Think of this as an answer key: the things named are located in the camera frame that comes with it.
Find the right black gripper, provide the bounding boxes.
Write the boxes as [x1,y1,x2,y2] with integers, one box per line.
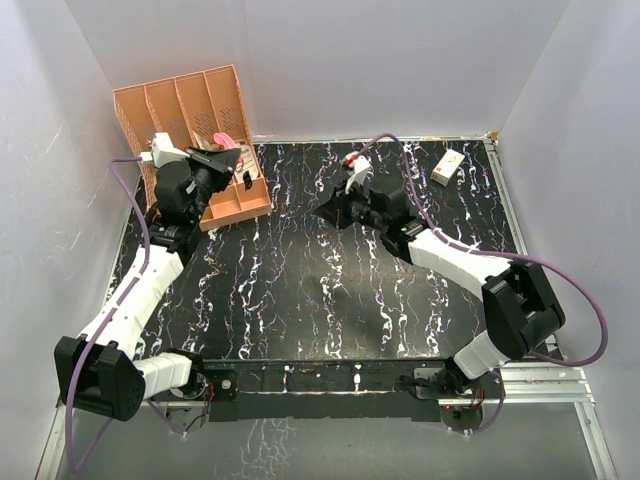
[314,178,387,232]

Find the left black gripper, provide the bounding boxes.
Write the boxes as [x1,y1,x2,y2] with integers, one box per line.
[181,147,240,223]

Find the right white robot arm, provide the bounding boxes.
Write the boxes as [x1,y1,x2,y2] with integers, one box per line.
[313,184,565,397]

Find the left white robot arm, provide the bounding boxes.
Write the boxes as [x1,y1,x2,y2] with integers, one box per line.
[54,148,241,421]

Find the orange perforated file organizer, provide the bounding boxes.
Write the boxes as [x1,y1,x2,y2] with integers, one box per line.
[113,65,272,231]

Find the white red small box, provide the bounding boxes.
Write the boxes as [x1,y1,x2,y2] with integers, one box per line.
[431,149,465,186]

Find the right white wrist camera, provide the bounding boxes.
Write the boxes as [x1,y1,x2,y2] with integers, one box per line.
[342,152,371,194]

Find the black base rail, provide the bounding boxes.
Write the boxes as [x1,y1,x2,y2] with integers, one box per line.
[164,357,506,425]

